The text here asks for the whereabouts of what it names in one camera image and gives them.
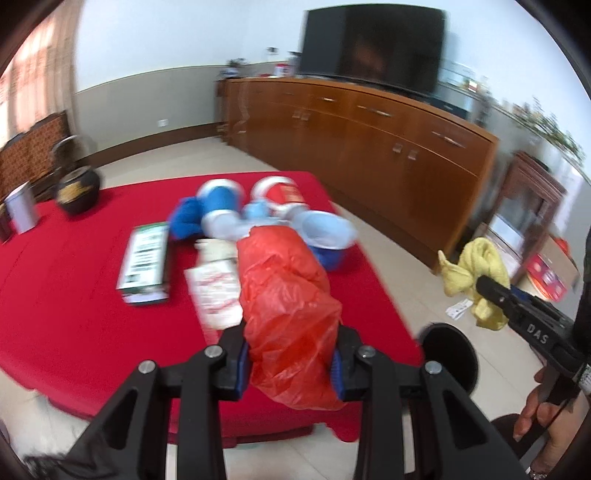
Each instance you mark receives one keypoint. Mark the silver tin can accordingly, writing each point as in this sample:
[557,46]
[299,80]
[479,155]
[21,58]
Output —
[22,208]

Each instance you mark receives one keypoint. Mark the wooden side stand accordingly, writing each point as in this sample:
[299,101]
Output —
[522,214]

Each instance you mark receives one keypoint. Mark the blue paper cup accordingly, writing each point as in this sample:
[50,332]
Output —
[221,200]

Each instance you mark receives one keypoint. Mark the dark blue cloth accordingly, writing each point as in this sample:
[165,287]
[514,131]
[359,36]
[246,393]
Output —
[185,220]

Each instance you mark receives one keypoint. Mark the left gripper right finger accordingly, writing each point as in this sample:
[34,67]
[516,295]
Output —
[347,373]

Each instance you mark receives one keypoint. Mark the person's right hand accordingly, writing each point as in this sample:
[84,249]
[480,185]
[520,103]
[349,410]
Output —
[535,410]

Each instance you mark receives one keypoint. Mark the light blue crumpled tissue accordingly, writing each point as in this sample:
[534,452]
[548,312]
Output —
[256,210]

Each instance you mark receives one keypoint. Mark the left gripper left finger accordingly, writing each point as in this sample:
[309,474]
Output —
[233,377]

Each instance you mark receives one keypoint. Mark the crumpled beige paper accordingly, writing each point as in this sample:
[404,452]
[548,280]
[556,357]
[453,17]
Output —
[212,250]

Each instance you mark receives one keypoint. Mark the red tablecloth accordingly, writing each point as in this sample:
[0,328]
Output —
[67,332]

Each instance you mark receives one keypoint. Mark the yellow knitted cloth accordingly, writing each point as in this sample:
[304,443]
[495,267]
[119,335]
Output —
[479,257]

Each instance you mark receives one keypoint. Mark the long wooden sideboard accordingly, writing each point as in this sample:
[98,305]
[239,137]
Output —
[407,168]

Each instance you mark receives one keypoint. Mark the red white paper packet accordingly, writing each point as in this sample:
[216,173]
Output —
[215,289]

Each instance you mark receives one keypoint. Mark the patterned window curtain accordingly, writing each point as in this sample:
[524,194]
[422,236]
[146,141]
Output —
[39,79]

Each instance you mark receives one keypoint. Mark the red cardboard box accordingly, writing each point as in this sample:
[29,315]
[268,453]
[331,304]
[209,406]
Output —
[552,271]

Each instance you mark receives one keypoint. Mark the black round teapot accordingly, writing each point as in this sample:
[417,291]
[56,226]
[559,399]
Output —
[78,191]

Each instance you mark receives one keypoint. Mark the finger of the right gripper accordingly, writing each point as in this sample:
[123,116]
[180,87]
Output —
[503,298]

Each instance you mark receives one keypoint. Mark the black flat television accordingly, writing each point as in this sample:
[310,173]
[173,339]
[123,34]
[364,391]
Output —
[391,45]

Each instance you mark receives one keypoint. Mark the red plastic bag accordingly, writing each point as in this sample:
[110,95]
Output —
[291,319]

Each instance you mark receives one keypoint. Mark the green white carton box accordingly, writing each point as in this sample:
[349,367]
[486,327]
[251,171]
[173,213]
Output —
[143,276]

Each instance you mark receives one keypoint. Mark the red paper cup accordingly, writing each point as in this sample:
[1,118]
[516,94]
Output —
[281,194]

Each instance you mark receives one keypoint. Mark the green potted plant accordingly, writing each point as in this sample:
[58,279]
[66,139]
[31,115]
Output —
[542,130]

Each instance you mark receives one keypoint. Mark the white paper scrap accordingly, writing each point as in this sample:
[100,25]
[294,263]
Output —
[457,310]

